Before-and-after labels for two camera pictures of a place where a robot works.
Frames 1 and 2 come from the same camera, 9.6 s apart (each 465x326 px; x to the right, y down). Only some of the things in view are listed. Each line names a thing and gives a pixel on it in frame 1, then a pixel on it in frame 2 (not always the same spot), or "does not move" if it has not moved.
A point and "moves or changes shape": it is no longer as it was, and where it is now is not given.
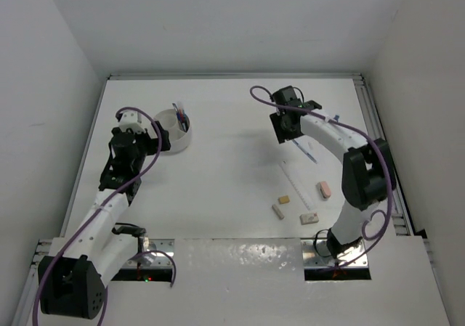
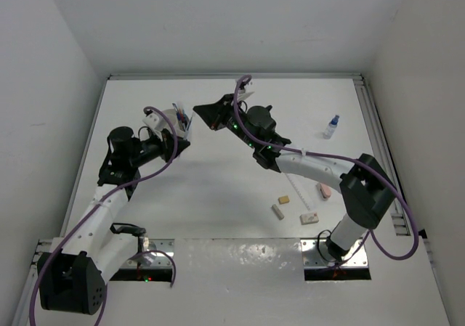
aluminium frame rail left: (22, 310) does not move
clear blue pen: (304, 151) moves or changes shape
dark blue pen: (178, 113) does not move
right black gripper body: (282, 133) -> (232, 117)
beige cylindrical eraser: (278, 213) does not move
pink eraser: (325, 189) does not move
